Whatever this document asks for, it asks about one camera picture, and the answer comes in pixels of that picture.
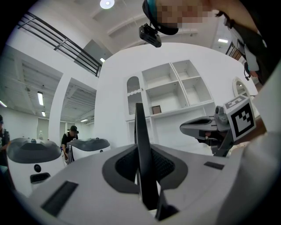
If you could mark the black head-mounted camera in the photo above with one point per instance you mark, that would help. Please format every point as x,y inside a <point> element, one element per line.
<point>150,35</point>

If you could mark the white desk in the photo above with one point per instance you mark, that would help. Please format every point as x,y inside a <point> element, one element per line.
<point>182,148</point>

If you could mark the white shelf unit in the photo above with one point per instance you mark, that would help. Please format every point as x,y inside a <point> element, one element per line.
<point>166,88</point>

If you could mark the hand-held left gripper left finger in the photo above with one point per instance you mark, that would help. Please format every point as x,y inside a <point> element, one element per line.
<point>87,186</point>

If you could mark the person's black clothing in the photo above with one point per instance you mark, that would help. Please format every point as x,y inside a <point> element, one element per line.
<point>259,48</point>

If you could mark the black balcony railing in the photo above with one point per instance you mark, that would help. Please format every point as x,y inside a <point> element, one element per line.
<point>65,44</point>

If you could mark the small brown picture frame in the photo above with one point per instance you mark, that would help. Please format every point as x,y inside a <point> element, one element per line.
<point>156,109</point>

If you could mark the person's right forearm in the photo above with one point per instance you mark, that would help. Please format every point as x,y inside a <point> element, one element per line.
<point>260,129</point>

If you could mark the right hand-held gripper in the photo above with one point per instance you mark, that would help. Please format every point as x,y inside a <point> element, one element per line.
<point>241,118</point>

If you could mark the ceiling tube light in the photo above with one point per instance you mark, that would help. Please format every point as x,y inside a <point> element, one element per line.
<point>43,113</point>
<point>102,60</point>
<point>223,40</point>
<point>40,98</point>

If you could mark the slatted cabinet door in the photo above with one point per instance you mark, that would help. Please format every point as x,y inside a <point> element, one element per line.
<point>134,96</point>

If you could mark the white and black robot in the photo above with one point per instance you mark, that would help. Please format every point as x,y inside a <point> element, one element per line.
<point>87,146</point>
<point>33,151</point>

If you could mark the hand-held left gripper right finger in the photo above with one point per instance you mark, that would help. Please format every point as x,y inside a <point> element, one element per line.
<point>197,180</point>

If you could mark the round ceiling lamp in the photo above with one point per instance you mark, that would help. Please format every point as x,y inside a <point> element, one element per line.
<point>106,3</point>

